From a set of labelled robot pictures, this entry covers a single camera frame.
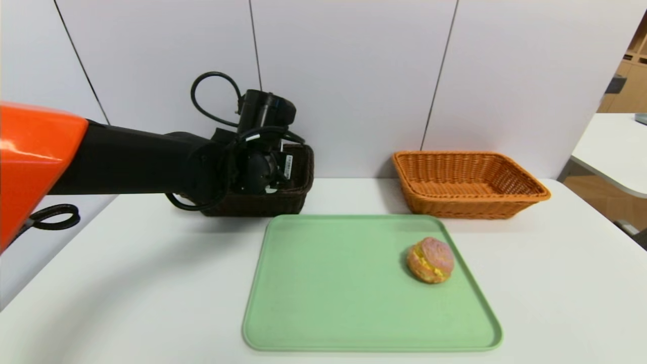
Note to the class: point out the grey side table foot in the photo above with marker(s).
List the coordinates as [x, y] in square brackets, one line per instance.
[627, 227]

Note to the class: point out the grey item on side table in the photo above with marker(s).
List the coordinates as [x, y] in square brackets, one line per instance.
[641, 120]

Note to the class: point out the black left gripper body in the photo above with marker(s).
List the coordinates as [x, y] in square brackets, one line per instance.
[288, 166]

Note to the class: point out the pink and yellow bread bun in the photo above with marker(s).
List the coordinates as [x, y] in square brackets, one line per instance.
[429, 260]

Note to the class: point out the wooden shelf cabinet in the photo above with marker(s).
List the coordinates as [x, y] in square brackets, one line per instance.
[632, 86]

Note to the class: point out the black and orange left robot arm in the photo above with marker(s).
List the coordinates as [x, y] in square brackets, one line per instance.
[126, 162]

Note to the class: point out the dark brown wicker basket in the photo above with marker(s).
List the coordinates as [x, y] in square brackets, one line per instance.
[298, 194]

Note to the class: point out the orange wicker basket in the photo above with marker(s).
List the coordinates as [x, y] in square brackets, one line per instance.
[455, 205]

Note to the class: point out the light green plastic tray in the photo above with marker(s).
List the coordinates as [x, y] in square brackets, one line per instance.
[328, 293]

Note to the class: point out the white side table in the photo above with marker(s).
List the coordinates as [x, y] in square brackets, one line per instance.
[614, 149]

